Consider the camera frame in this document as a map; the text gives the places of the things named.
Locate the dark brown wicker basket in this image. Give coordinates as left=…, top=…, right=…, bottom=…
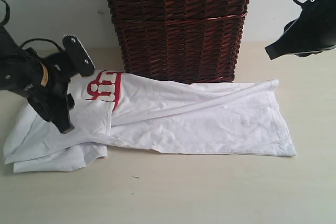
left=107, top=0, right=249, bottom=83

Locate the white t-shirt with red lettering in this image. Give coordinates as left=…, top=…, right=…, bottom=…
left=4, top=70, right=296, bottom=173

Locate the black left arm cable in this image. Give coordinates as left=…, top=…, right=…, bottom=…
left=0, top=0, right=11, bottom=27

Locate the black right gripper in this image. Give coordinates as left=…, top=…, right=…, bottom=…
left=265, top=0, right=335, bottom=60

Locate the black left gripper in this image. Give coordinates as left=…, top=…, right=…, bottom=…
left=1, top=28, right=74, bottom=134

